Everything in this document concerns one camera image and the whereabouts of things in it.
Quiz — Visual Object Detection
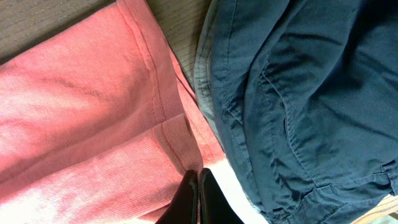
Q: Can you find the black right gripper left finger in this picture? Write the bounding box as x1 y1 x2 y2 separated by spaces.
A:
156 170 198 224

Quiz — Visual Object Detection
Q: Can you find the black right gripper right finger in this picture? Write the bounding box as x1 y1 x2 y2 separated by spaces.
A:
200 168 243 224

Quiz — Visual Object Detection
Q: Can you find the orange red soccer t-shirt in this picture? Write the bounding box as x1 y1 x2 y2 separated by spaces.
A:
1 1 225 223

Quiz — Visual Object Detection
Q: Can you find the navy blue garment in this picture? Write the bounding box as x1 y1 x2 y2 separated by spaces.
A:
210 0 397 223

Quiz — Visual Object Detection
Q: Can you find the grey garment under pile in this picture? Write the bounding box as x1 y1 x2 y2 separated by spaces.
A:
193 0 223 147

